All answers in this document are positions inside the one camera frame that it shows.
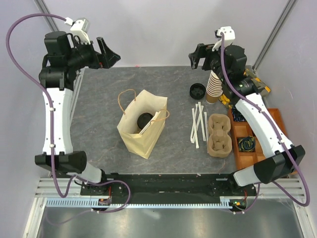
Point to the stack of paper cups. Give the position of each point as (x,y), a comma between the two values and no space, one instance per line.
(213,89)

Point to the cardboard cup carrier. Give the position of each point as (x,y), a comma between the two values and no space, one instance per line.
(219,141)

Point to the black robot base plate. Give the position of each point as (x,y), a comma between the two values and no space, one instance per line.
(207,185)

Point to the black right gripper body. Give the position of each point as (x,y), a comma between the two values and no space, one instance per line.
(213,59)

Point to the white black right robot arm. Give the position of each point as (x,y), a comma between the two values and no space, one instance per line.
(282,157)

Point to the stack of black lids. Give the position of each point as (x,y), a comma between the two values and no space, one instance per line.
(197,91)

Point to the camouflage fabric cloth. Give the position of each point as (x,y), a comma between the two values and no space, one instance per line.
(249,84)

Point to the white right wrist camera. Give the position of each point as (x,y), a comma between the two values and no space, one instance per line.
(226,35)

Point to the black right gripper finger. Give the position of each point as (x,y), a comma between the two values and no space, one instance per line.
(194,62)
(194,54)

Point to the orange compartment tray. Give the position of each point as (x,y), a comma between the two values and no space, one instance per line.
(241,130)

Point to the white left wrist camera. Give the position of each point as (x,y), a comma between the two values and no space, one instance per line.
(80,29)

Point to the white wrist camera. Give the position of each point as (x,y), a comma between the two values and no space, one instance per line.
(226,35)
(80,29)

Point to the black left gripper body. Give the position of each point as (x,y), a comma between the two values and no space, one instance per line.
(102,57)

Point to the brown paper takeout bag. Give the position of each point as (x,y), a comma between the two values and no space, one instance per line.
(144,102)

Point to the black plastic cup lid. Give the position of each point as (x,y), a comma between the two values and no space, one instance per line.
(143,120)

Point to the white slotted cable duct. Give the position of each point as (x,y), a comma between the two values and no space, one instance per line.
(98,203)

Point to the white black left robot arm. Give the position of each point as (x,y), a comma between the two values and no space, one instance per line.
(66,55)

